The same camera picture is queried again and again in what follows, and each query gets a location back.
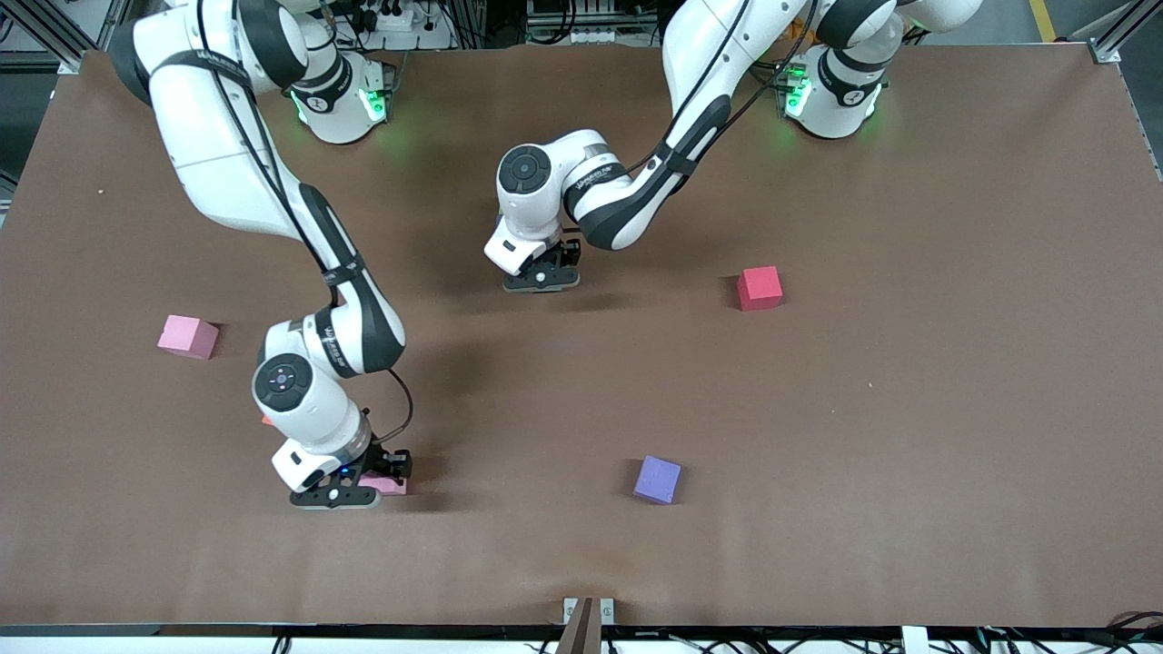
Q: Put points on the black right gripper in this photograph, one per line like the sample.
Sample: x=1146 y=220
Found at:
x=392 y=462

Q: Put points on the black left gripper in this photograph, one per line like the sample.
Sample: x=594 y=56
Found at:
x=570 y=251

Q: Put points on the pink foam cube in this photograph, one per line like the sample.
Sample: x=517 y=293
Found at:
x=392 y=488
x=186 y=336

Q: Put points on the red foam cube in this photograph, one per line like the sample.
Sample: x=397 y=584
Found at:
x=759 y=288

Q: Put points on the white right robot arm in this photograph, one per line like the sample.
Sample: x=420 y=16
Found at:
x=227 y=136

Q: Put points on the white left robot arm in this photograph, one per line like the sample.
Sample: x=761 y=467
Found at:
x=618 y=200

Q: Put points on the purple foam cube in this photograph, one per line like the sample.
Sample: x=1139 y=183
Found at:
x=657 y=480

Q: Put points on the white power strip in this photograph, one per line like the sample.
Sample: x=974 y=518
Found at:
x=400 y=20

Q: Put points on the brown table cover sheet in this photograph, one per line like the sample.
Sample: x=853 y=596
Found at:
x=909 y=454

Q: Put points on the metal clamp bracket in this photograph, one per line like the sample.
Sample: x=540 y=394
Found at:
x=570 y=609

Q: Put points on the brown camera support pole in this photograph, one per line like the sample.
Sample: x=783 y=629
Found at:
x=581 y=636

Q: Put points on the aluminium frame strut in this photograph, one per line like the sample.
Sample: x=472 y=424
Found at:
x=36 y=62
x=1127 y=27

